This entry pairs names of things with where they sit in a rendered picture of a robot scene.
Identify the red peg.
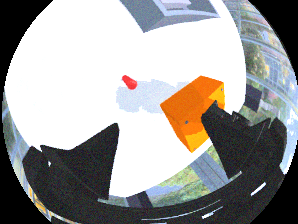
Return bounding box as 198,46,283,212
122,75,137,89

